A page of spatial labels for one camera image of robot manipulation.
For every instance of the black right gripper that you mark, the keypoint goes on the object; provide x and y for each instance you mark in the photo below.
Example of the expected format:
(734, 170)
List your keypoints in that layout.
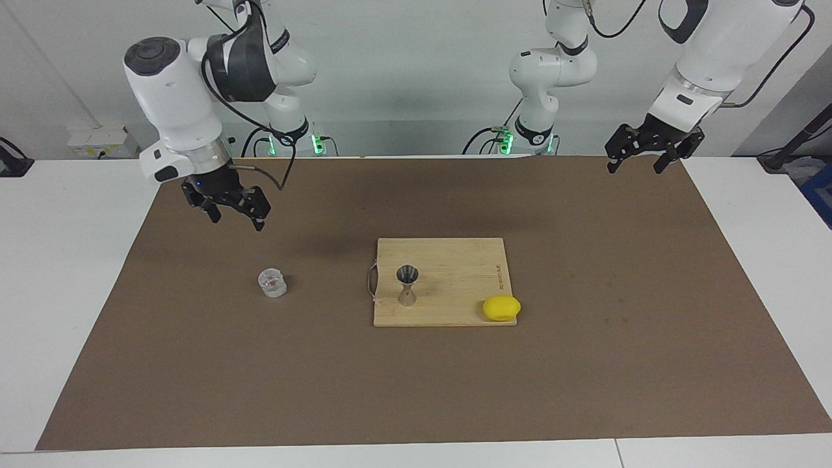
(218, 185)

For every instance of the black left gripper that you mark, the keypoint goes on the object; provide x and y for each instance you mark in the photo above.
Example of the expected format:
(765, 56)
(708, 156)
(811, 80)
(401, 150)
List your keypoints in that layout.
(673, 133)

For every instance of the small clear glass cup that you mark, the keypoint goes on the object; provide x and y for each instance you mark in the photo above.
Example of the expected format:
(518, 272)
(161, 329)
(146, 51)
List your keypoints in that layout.
(273, 284)

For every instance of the stainless steel jigger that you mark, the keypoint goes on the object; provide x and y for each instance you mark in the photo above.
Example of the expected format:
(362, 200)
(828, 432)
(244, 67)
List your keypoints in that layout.
(407, 276)

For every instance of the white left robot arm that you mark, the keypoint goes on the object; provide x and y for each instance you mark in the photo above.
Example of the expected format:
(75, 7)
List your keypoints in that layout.
(721, 45)

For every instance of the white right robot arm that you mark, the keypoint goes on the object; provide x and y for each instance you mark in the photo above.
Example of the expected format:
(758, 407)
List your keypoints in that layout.
(172, 97)

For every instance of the black tripod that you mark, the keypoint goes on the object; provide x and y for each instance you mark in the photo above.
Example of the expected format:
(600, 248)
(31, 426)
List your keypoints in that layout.
(790, 151)

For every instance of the white power strip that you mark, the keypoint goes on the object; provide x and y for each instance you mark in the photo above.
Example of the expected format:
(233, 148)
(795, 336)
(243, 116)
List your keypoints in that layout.
(97, 140)

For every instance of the blue box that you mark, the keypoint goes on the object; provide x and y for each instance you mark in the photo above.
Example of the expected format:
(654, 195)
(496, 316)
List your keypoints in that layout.
(820, 195)

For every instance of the yellow lemon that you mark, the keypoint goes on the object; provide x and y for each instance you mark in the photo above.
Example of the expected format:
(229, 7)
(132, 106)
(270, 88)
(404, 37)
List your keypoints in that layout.
(502, 308)

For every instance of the black clamp stand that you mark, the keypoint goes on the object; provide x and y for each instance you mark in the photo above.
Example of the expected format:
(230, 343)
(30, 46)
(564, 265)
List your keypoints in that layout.
(13, 164)

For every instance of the bamboo cutting board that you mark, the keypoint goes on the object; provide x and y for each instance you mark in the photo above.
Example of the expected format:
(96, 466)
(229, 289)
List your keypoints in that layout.
(455, 279)

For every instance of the brown table mat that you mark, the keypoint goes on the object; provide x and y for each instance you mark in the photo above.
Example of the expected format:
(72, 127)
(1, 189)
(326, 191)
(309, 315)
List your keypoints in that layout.
(416, 390)

